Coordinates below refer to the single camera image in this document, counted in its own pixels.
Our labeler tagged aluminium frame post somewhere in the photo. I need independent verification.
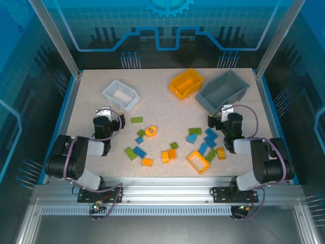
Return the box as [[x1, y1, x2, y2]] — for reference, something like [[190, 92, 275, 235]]
[[28, 0, 83, 78], [255, 0, 307, 78]]

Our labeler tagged metal base panel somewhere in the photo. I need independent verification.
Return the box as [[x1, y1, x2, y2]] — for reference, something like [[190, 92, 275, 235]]
[[15, 215, 320, 244]]

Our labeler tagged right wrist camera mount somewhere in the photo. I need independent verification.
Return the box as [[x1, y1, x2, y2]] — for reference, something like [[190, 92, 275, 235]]
[[220, 104, 233, 122]]

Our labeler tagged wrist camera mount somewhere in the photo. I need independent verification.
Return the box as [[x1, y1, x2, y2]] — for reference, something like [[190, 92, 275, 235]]
[[96, 106, 113, 122], [220, 104, 233, 122]]

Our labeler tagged yellow plastic bin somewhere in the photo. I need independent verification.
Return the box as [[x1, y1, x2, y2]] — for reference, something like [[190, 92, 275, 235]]
[[169, 68, 205, 100]]

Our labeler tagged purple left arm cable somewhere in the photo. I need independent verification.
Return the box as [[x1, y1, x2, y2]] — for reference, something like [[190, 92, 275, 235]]
[[63, 108, 124, 221]]

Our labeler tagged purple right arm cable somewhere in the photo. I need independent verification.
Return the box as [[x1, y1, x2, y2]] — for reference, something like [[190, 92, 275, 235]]
[[227, 104, 289, 221]]

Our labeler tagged white plastic bin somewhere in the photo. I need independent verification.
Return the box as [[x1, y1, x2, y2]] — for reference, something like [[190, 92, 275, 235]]
[[101, 79, 141, 113]]

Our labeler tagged grey plastic bin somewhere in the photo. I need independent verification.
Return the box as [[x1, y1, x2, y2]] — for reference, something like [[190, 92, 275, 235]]
[[195, 69, 250, 115]]

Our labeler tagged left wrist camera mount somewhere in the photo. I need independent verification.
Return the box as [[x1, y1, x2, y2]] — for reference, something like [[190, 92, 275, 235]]
[[96, 106, 113, 122]]

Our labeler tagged yellow lego window frame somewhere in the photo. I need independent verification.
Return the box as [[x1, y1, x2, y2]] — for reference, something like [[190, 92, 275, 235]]
[[186, 150, 211, 175]]

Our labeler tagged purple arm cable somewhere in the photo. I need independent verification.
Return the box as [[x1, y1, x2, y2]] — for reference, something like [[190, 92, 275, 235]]
[[63, 108, 124, 221], [227, 104, 289, 221]]

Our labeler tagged slotted grey cable duct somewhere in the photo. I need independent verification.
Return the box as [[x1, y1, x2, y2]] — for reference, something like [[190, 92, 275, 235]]
[[40, 206, 233, 216]]

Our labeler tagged aluminium mounting rail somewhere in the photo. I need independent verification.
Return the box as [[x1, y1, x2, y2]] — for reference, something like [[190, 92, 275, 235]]
[[32, 177, 305, 207]]

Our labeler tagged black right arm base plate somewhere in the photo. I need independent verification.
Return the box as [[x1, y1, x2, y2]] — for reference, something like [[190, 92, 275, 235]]
[[212, 186, 259, 203]]

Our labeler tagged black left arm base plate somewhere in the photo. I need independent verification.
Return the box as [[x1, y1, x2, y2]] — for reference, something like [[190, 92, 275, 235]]
[[77, 186, 124, 203]]

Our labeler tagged small LED connector board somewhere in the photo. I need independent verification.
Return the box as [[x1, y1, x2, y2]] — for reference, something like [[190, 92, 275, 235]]
[[91, 200, 107, 214], [235, 204, 254, 214]]

